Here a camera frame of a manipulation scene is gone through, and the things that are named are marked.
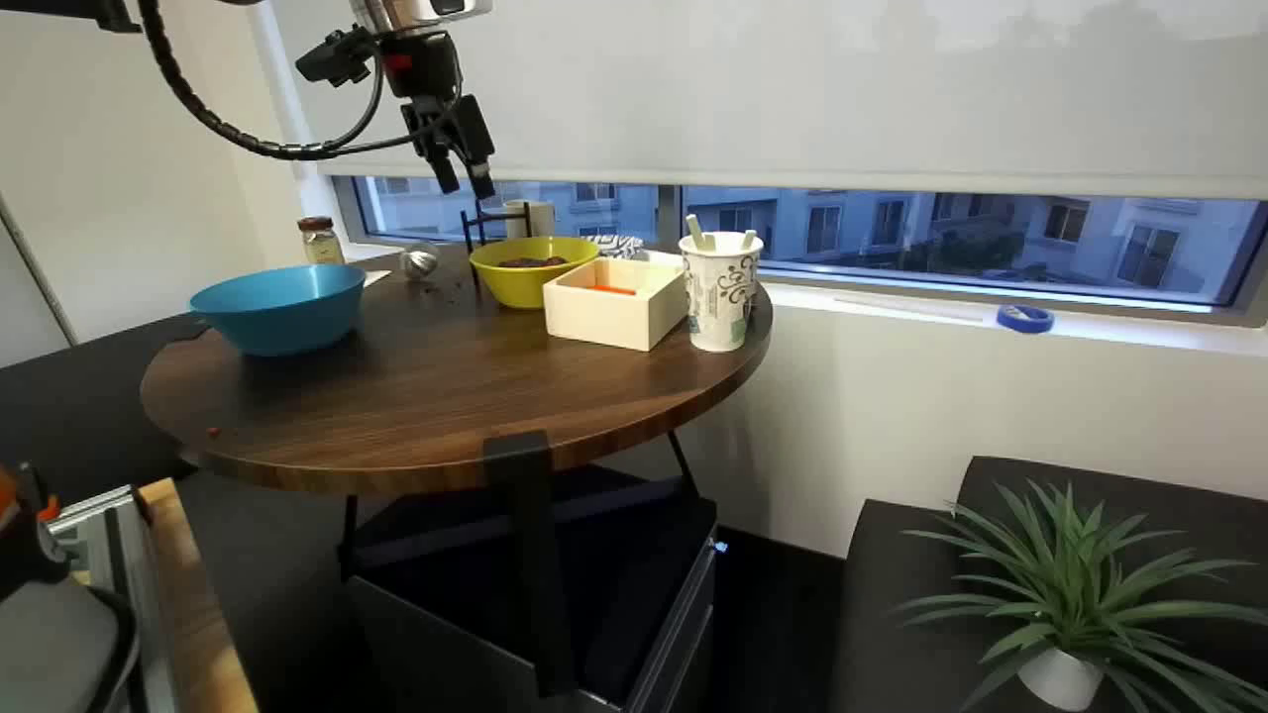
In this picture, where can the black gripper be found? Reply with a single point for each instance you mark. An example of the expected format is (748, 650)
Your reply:
(426, 83)

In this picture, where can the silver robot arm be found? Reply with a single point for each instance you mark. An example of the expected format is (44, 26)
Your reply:
(413, 9)

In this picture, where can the yellow bowl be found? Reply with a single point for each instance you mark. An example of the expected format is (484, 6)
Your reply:
(509, 281)

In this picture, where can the blue bowl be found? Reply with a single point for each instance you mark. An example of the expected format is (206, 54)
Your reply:
(280, 307)

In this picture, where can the metal scoop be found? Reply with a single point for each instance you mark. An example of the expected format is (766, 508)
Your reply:
(419, 264)

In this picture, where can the glass jar with brown lid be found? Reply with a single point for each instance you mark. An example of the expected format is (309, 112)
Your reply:
(319, 244)

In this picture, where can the orange block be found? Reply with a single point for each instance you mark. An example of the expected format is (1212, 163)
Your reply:
(612, 285)

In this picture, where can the light wooden box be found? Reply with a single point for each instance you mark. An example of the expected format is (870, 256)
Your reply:
(612, 320)

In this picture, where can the white patterned cup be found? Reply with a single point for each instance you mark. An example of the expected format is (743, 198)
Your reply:
(718, 298)

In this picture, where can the white roller blind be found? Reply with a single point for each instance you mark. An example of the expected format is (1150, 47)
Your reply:
(817, 92)

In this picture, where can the black table leg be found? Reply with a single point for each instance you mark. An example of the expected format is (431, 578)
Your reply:
(531, 557)

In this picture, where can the light wooden plank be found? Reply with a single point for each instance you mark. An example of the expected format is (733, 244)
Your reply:
(192, 609)

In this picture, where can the orange and black device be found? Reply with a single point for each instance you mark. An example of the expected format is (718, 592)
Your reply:
(27, 542)

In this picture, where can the blue tape roll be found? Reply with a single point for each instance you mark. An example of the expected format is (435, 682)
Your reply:
(1024, 320)

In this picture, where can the green spiky plant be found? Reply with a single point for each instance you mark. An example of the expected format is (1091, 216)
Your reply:
(1077, 570)

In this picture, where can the white plant pot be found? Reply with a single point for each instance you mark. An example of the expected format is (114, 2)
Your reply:
(1054, 681)

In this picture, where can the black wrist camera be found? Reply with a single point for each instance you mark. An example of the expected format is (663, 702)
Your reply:
(340, 58)

